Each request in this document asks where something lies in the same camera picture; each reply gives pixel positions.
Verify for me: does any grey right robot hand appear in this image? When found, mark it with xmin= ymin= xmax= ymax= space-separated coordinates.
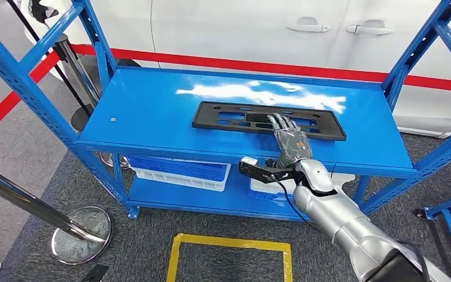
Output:
xmin=266 ymin=113 xmax=313 ymax=169

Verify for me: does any black plastic frame part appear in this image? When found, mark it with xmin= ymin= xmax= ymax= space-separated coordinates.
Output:
xmin=191 ymin=101 xmax=347 ymax=142

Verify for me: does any blue metal shelf rack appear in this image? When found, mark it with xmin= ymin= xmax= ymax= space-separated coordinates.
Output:
xmin=0 ymin=0 xmax=451 ymax=223

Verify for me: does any red barrier belt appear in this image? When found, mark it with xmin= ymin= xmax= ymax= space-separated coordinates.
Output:
xmin=0 ymin=51 xmax=61 ymax=145
xmin=69 ymin=43 xmax=451 ymax=94

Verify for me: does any white car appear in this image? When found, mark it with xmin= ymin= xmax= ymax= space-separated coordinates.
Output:
xmin=15 ymin=0 xmax=451 ymax=139

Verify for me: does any yellow floor tape square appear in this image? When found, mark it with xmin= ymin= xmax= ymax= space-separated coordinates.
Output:
xmin=166 ymin=233 xmax=293 ymax=282

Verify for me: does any black flat object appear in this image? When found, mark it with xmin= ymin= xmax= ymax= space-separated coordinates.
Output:
xmin=81 ymin=264 xmax=110 ymax=282

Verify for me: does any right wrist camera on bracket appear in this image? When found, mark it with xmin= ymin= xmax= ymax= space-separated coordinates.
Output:
xmin=238 ymin=156 xmax=302 ymax=184

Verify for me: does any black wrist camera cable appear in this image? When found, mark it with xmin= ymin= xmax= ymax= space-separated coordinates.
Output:
xmin=270 ymin=175 xmax=316 ymax=229

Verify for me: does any white car door handle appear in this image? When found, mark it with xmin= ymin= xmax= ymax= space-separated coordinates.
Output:
xmin=345 ymin=19 xmax=394 ymax=36
xmin=285 ymin=16 xmax=331 ymax=33

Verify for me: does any chrome stanchion post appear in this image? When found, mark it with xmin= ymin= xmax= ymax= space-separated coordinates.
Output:
xmin=53 ymin=33 xmax=130 ymax=170
xmin=0 ymin=159 xmax=114 ymax=266

